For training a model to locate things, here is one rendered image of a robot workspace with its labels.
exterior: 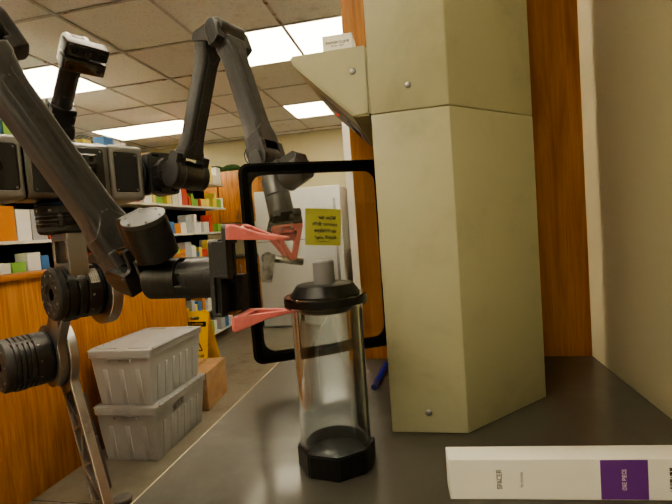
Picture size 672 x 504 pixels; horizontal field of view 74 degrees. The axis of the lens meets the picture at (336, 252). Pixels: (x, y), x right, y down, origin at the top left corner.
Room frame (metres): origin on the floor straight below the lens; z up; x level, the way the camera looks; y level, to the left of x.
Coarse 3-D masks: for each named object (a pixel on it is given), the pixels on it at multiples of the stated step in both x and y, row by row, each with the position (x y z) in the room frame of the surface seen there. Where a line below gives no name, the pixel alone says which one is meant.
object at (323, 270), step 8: (312, 264) 0.58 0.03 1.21; (320, 264) 0.57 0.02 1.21; (328, 264) 0.57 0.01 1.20; (320, 272) 0.57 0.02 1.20; (328, 272) 0.57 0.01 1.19; (320, 280) 0.57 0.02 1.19; (328, 280) 0.57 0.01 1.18; (336, 280) 0.60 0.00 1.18; (344, 280) 0.59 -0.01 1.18; (296, 288) 0.57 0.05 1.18; (304, 288) 0.55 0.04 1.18; (312, 288) 0.55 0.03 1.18; (320, 288) 0.54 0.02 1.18; (328, 288) 0.54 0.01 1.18; (336, 288) 0.54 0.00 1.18; (344, 288) 0.55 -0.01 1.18; (352, 288) 0.56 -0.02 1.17; (296, 296) 0.55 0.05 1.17; (304, 296) 0.54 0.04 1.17; (312, 296) 0.54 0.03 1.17; (320, 296) 0.54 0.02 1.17; (328, 296) 0.54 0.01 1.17; (336, 296) 0.54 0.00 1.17; (344, 296) 0.54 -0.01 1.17
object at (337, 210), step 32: (256, 192) 0.88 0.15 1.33; (288, 192) 0.90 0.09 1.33; (320, 192) 0.92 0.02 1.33; (352, 192) 0.94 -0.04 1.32; (256, 224) 0.88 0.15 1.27; (288, 224) 0.90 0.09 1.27; (320, 224) 0.92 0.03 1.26; (352, 224) 0.93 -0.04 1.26; (288, 256) 0.90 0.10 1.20; (320, 256) 0.91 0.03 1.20; (352, 256) 0.93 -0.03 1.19; (288, 288) 0.90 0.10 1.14; (288, 320) 0.89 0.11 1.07
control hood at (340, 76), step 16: (352, 48) 0.66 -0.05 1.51; (304, 64) 0.67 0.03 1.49; (320, 64) 0.67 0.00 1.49; (336, 64) 0.66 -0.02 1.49; (352, 64) 0.66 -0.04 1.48; (320, 80) 0.67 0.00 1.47; (336, 80) 0.66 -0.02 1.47; (352, 80) 0.66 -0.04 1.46; (368, 80) 0.66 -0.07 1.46; (320, 96) 0.81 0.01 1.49; (336, 96) 0.66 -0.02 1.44; (352, 96) 0.66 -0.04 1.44; (368, 96) 0.66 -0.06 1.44; (352, 112) 0.66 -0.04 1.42; (368, 112) 0.65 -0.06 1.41; (368, 128) 0.74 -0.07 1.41
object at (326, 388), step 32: (320, 320) 0.53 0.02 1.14; (352, 320) 0.55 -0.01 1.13; (320, 352) 0.53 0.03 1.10; (352, 352) 0.54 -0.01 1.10; (320, 384) 0.54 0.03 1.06; (352, 384) 0.54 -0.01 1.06; (320, 416) 0.54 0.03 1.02; (352, 416) 0.54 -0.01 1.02; (320, 448) 0.54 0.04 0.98; (352, 448) 0.54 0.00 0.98
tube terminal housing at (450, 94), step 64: (384, 0) 0.65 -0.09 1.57; (448, 0) 0.64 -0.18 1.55; (512, 0) 0.72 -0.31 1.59; (384, 64) 0.65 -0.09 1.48; (448, 64) 0.63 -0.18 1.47; (512, 64) 0.71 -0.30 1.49; (384, 128) 0.65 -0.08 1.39; (448, 128) 0.63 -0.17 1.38; (512, 128) 0.71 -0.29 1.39; (384, 192) 0.65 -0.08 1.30; (448, 192) 0.63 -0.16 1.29; (512, 192) 0.70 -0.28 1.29; (384, 256) 0.65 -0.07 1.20; (448, 256) 0.63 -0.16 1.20; (512, 256) 0.70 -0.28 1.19; (448, 320) 0.63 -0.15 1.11; (512, 320) 0.69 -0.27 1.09; (448, 384) 0.64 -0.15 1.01; (512, 384) 0.69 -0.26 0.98
